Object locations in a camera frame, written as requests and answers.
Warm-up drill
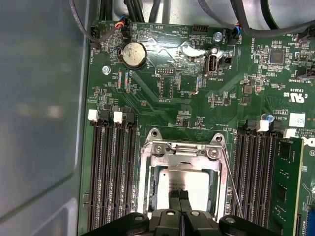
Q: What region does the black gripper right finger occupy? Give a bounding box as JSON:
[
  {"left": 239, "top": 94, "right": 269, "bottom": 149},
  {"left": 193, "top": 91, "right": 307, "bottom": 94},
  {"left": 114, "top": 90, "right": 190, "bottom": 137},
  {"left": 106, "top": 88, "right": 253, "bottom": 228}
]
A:
[{"left": 181, "top": 188, "right": 282, "bottom": 236}]

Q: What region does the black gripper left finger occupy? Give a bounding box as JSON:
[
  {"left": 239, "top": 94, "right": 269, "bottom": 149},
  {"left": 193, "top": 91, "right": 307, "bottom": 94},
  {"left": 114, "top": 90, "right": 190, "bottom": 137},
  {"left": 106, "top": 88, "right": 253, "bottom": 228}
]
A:
[{"left": 85, "top": 190, "right": 182, "bottom": 236}]

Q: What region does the silver square CPU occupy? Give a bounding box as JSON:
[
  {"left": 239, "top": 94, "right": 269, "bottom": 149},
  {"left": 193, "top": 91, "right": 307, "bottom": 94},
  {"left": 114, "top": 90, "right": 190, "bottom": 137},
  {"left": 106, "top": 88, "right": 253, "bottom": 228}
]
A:
[{"left": 157, "top": 169, "right": 213, "bottom": 214}]

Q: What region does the thin metal locking lever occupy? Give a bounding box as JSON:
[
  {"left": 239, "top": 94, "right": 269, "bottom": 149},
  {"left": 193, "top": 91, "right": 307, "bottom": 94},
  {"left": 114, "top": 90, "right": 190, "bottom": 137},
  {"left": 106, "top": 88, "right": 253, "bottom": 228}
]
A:
[{"left": 220, "top": 145, "right": 245, "bottom": 219}]

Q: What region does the metal socket cover frame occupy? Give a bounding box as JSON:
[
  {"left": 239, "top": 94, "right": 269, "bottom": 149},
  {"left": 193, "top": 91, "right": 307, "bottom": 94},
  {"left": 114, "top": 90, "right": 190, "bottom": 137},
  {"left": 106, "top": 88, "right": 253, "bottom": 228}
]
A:
[{"left": 147, "top": 155, "right": 221, "bottom": 220}]

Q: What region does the CPU socket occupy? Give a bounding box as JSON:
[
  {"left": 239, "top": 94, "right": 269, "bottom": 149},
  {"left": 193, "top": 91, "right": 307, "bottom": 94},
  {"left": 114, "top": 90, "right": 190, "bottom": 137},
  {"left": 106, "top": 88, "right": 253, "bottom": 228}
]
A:
[{"left": 137, "top": 127, "right": 231, "bottom": 222}]

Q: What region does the green RAM stick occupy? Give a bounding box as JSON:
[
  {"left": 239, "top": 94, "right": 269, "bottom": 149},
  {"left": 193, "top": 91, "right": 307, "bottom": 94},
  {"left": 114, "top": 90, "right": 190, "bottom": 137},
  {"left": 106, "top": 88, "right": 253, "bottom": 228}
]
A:
[{"left": 273, "top": 137, "right": 305, "bottom": 236}]

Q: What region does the green motherboard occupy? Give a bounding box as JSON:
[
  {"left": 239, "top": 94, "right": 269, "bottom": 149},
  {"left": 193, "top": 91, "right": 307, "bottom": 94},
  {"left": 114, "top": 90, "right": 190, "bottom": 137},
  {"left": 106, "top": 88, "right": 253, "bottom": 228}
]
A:
[{"left": 77, "top": 19, "right": 315, "bottom": 236}]

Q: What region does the silver internal USB port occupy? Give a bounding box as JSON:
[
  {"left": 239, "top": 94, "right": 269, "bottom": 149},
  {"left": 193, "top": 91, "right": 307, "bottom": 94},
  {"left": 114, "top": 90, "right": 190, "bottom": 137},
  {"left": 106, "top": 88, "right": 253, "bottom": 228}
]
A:
[{"left": 203, "top": 48, "right": 219, "bottom": 76}]

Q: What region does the round silver coin battery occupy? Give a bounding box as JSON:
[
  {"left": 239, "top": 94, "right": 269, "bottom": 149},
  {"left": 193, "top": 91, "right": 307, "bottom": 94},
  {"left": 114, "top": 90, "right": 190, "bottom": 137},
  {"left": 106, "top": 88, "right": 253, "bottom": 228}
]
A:
[{"left": 118, "top": 41, "right": 148, "bottom": 70}]

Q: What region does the grey open PC case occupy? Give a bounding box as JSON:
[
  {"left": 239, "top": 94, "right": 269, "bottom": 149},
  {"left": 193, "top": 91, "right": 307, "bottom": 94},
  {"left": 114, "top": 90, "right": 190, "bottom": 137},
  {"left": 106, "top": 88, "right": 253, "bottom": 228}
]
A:
[{"left": 0, "top": 0, "right": 315, "bottom": 236}]

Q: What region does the thick grey cable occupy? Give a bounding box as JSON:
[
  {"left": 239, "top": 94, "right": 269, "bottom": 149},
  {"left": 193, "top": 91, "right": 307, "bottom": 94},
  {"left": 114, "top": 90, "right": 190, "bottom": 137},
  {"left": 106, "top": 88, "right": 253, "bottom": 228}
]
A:
[{"left": 232, "top": 0, "right": 315, "bottom": 37}]

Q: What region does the thin grey wire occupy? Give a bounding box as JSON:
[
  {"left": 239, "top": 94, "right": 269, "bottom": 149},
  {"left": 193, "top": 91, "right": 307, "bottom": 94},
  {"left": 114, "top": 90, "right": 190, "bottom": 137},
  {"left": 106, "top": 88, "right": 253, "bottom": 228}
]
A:
[{"left": 69, "top": 0, "right": 124, "bottom": 46}]

